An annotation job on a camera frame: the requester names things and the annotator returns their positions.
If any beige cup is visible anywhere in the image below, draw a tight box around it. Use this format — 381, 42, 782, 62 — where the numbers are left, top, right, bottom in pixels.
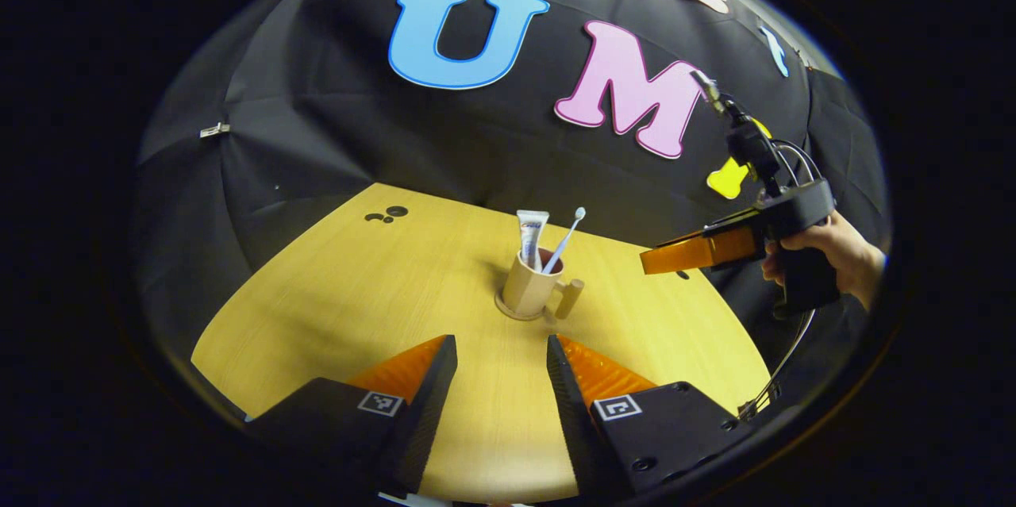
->
502, 248, 586, 321

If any grey gripper cable loop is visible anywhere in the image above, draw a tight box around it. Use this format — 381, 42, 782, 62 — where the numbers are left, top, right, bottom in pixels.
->
774, 140, 824, 186

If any wooden desktop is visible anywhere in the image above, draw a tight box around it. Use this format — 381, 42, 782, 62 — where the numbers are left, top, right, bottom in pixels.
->
190, 182, 772, 504

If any white toothbrush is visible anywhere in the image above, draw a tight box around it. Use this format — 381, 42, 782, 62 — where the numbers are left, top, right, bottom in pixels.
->
542, 207, 587, 275

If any white toothpaste tube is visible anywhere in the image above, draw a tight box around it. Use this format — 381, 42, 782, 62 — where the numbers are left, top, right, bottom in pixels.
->
516, 209, 551, 271

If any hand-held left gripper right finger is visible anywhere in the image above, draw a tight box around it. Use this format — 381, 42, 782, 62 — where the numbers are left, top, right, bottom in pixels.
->
546, 335, 751, 504

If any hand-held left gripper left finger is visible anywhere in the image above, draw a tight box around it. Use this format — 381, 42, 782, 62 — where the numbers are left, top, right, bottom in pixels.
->
214, 334, 459, 500

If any hanging grey gripper cable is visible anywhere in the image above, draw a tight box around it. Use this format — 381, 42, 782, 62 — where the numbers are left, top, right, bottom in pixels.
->
738, 309, 817, 421

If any round wooden coaster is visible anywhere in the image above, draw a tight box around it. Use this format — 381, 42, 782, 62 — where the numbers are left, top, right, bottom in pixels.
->
495, 291, 556, 324

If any black backdrop cloth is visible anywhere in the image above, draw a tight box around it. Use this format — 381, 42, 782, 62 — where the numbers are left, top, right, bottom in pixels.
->
131, 0, 894, 413

